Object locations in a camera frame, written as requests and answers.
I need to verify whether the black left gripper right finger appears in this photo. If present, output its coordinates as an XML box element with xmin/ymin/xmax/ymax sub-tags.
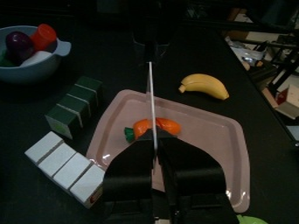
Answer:
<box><xmin>155</xmin><ymin>127</ymin><xmax>240</xmax><ymax>224</ymax></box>

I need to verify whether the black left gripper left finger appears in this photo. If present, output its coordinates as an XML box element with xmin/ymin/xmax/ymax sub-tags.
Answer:
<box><xmin>100</xmin><ymin>129</ymin><xmax>156</xmax><ymax>224</ymax></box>

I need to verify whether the toy knife with white edge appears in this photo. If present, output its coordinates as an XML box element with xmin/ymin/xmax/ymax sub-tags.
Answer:
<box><xmin>143</xmin><ymin>40</ymin><xmax>162</xmax><ymax>176</ymax></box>

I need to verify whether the pink plastic tray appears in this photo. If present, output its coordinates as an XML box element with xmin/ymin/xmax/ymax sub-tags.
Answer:
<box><xmin>86</xmin><ymin>88</ymin><xmax>251</xmax><ymax>214</ymax></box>

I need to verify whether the white sliced toy block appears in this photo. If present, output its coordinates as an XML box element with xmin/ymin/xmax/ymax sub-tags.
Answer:
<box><xmin>23</xmin><ymin>130</ymin><xmax>108</xmax><ymax>210</ymax></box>

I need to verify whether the lime green toy fruit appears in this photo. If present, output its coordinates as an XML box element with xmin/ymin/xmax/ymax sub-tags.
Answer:
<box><xmin>236</xmin><ymin>214</ymin><xmax>270</xmax><ymax>224</ymax></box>

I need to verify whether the dark green sliced toy block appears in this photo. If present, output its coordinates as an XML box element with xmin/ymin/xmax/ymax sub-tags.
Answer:
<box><xmin>43</xmin><ymin>75</ymin><xmax>104</xmax><ymax>140</ymax></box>

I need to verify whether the yellow toy banana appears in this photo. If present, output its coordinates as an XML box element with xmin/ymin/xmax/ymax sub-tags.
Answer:
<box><xmin>178</xmin><ymin>73</ymin><xmax>230</xmax><ymax>102</ymax></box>

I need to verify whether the white and red box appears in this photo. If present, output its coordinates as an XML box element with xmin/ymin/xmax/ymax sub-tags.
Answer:
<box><xmin>274</xmin><ymin>84</ymin><xmax>299</xmax><ymax>121</ymax></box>

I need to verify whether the light blue bowl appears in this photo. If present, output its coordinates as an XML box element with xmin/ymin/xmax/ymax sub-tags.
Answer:
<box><xmin>0</xmin><ymin>24</ymin><xmax>72</xmax><ymax>85</ymax></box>

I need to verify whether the white plastic bag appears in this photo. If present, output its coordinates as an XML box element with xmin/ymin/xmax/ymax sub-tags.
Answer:
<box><xmin>227</xmin><ymin>37</ymin><xmax>270</xmax><ymax>68</ymax></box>

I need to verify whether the dark green toy piece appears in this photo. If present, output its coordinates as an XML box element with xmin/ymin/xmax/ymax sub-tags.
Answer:
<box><xmin>0</xmin><ymin>50</ymin><xmax>16</xmax><ymax>68</ymax></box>

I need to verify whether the red-orange toy piece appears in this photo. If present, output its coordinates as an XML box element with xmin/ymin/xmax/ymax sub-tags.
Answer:
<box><xmin>30</xmin><ymin>23</ymin><xmax>59</xmax><ymax>53</ymax></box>

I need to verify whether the purple toy eggplant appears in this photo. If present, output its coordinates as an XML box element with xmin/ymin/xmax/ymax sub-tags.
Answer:
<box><xmin>4</xmin><ymin>31</ymin><xmax>35</xmax><ymax>63</ymax></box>

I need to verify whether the black metal frame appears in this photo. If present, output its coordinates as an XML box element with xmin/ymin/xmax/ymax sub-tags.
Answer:
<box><xmin>232</xmin><ymin>34</ymin><xmax>299</xmax><ymax>95</ymax></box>

